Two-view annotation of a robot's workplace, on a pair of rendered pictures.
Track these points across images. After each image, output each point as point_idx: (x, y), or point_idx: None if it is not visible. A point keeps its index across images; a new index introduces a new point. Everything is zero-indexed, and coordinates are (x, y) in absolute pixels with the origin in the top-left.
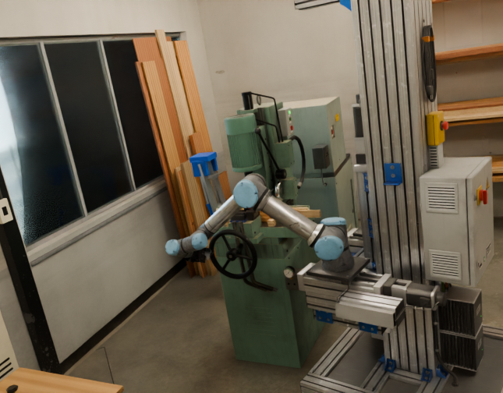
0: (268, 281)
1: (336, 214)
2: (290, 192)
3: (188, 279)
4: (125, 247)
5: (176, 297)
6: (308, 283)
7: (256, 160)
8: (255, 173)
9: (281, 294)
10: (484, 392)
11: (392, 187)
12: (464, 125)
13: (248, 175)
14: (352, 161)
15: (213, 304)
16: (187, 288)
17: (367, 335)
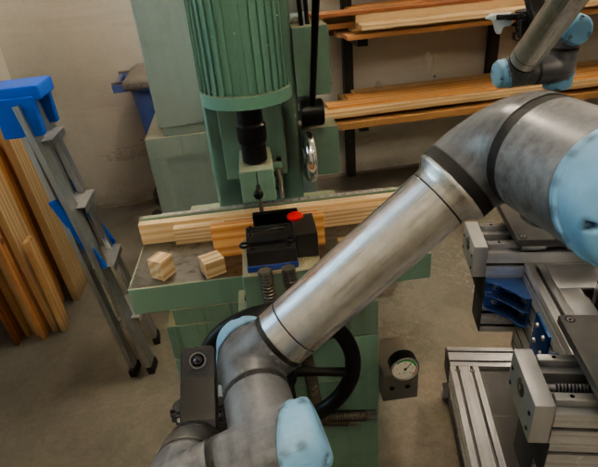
0: (328, 389)
1: (312, 188)
2: (331, 158)
3: (11, 350)
4: None
5: (0, 403)
6: (570, 424)
7: (287, 69)
8: (551, 91)
9: (357, 409)
10: None
11: None
12: (406, 38)
13: (556, 102)
14: None
15: (96, 401)
16: (18, 372)
17: (506, 427)
